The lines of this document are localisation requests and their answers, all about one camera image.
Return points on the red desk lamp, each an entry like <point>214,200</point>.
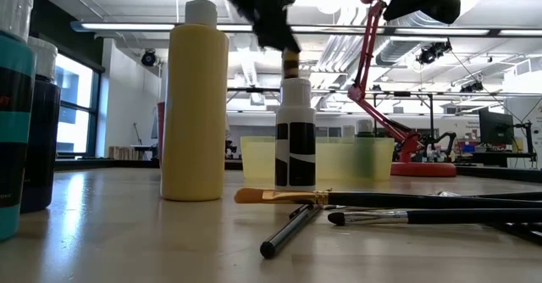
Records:
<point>423,169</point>

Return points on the round black-tipped silver ferrule paintbrush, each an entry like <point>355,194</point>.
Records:
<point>444,216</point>

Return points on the black background monitor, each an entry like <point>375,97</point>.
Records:
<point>495,126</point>

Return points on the silver ventilation duct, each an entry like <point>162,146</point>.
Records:
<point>394,50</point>

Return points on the gold ferrule paintbrush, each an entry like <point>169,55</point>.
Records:
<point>381,200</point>

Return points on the black background workstation frame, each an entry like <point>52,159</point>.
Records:
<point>402,93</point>

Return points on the silver ferrule black paintbrush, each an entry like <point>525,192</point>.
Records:
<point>508,196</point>

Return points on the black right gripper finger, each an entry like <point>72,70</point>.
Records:
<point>406,1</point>

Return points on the large yellow paint bottle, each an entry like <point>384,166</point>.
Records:
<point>195,105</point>

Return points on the stack of wooden crates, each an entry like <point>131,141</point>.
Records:
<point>123,152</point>

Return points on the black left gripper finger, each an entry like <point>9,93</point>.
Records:
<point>277,31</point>

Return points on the small white paint bottle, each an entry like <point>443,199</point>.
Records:
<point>296,147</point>

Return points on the small yellow paint bottle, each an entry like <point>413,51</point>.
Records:
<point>291,64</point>

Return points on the large window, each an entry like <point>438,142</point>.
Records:
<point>76,105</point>

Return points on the small teal paint bottle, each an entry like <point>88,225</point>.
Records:
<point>17,126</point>

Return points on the black ceiling camera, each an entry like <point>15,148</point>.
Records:
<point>432,53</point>
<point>148,58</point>

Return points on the small navy paint bottle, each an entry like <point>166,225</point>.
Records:
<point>42,147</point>

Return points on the translucent yellow plastic tray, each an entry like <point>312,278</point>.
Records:
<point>330,160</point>

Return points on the overhead light bar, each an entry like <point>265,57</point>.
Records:
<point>127,26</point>

